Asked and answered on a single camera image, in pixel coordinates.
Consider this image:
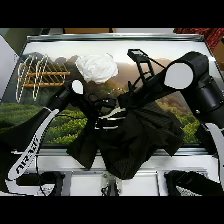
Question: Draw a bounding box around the black cable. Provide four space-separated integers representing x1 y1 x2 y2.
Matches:
34 156 50 197

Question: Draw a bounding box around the striped shirt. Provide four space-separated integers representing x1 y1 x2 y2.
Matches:
66 99 186 181

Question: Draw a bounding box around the white clothes hanger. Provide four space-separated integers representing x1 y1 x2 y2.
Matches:
14 54 35 103
32 54 51 102

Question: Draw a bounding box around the white garment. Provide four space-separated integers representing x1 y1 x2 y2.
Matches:
74 53 120 85

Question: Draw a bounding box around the red patterned cloth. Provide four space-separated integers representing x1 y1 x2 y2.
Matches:
173 27 224 51

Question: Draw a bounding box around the brown clothes hanger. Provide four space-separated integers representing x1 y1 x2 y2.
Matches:
22 63 72 89

